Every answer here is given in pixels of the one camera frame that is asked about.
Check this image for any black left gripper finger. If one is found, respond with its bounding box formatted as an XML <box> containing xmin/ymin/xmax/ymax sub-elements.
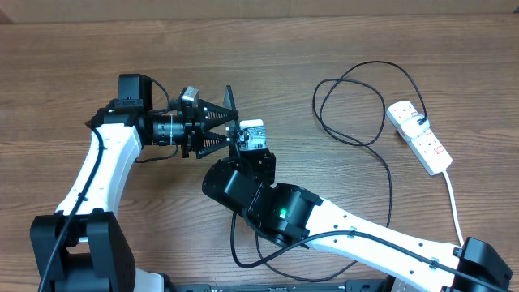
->
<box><xmin>195</xmin><ymin>131</ymin><xmax>229</xmax><ymax>159</ymax></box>
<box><xmin>197</xmin><ymin>101</ymin><xmax>238</xmax><ymax>131</ymax></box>

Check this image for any Galaxy S24 smartphone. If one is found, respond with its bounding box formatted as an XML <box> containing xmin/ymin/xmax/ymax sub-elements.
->
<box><xmin>223</xmin><ymin>85</ymin><xmax>239</xmax><ymax>133</ymax></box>

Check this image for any black USB charging cable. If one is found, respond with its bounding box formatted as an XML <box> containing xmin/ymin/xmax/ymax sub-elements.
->
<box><xmin>254</xmin><ymin>60</ymin><xmax>429</xmax><ymax>283</ymax></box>

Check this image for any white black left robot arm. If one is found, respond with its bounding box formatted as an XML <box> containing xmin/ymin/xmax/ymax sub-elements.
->
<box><xmin>30</xmin><ymin>74</ymin><xmax>238</xmax><ymax>291</ymax></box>

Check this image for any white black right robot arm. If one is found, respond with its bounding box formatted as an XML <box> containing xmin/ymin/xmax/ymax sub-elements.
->
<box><xmin>202</xmin><ymin>134</ymin><xmax>513</xmax><ymax>291</ymax></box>

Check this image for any white USB charger plug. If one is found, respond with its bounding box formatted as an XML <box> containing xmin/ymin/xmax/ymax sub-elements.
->
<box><xmin>398</xmin><ymin>114</ymin><xmax>430</xmax><ymax>141</ymax></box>

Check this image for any white power strip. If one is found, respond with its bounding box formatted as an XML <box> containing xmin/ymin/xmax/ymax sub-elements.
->
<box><xmin>386</xmin><ymin>101</ymin><xmax>453</xmax><ymax>175</ymax></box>

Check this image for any cardboard backdrop panel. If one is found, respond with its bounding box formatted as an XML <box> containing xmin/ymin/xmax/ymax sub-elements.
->
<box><xmin>1</xmin><ymin>0</ymin><xmax>518</xmax><ymax>24</ymax></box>

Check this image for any white power strip cord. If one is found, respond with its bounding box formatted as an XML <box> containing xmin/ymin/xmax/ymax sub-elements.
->
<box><xmin>441</xmin><ymin>170</ymin><xmax>465</xmax><ymax>247</ymax></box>

